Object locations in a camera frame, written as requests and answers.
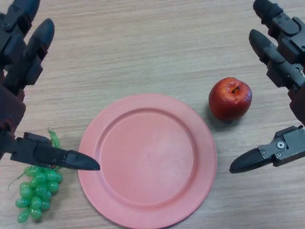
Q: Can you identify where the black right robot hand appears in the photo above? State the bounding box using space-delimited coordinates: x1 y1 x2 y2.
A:
229 0 305 174

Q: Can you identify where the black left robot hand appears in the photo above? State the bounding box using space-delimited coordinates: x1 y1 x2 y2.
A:
0 0 101 171

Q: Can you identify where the red apple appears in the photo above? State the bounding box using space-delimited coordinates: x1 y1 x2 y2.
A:
208 76 253 121

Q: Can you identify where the green grapes bunch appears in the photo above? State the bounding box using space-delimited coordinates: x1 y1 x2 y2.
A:
8 128 64 224

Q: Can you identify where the pink round plate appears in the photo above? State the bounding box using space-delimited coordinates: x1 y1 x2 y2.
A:
78 94 217 229

